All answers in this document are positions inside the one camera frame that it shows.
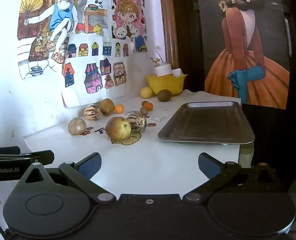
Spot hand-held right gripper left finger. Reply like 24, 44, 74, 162
14, 152, 116, 205

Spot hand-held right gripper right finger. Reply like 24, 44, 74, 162
183, 152, 287, 204

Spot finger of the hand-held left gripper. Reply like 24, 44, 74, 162
0, 149, 55, 167
0, 146, 21, 155

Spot metal tray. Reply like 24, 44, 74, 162
158, 101, 256, 145

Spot yellow brown apple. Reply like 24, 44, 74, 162
105, 116, 132, 140

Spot striped small melon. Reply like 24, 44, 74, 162
126, 112, 147, 133
84, 105, 101, 122

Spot olive brown oval fruit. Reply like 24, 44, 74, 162
99, 98, 115, 116

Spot brown green kiwi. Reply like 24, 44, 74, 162
157, 89, 173, 102

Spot yellow plastic bowl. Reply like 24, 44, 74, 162
145, 74, 188, 96

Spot yellow round fruit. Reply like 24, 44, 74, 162
140, 87, 153, 98

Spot white plastic jar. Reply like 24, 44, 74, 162
155, 64, 173, 77

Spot yellow flower sprig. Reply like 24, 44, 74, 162
150, 45, 163, 67

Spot colourful houses wall drawing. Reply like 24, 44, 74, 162
59, 34, 135, 109

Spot orange dress girl wall poster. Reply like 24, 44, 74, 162
194, 0, 292, 110

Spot boy with fan wall drawing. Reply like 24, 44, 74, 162
17, 0, 109, 80

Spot brown wooden door frame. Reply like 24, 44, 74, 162
159, 0, 180, 68

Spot girl with bear wall drawing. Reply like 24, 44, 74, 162
110, 0, 148, 53

